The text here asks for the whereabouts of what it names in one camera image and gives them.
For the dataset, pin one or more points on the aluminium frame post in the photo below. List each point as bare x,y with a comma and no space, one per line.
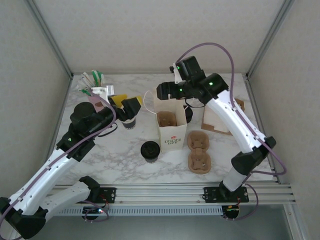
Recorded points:
50,40
270,40

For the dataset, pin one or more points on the brown cardboard tray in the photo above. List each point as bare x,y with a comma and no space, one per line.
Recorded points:
212,130

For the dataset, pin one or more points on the coffee cup with black lid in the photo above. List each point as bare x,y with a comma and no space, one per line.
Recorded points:
150,150

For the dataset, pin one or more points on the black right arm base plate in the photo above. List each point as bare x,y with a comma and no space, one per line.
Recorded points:
212,195

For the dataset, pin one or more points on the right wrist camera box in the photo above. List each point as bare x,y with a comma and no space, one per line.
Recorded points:
178,76

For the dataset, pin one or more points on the stack of paper cups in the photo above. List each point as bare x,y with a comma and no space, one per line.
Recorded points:
130,125

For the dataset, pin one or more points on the brown pulp cup carrier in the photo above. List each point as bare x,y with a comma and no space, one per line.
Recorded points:
198,160
166,119

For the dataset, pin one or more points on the wooden stirrer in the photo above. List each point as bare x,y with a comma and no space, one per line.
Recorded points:
101,82

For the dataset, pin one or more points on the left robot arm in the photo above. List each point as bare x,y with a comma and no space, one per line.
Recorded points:
45,175

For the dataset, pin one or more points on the aluminium table side rail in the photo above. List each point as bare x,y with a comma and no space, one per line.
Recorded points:
257,112
56,125

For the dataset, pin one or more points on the aluminium mounting rail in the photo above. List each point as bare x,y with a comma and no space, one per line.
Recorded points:
160,193

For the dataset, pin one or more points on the aluminium frame leg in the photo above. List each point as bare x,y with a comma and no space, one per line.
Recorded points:
293,225

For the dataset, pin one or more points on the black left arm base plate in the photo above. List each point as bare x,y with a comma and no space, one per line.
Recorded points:
108,195

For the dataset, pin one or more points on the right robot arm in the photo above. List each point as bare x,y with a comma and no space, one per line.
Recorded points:
230,117

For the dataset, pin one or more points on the white paper takeout bag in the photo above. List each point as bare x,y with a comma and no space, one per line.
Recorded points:
172,140

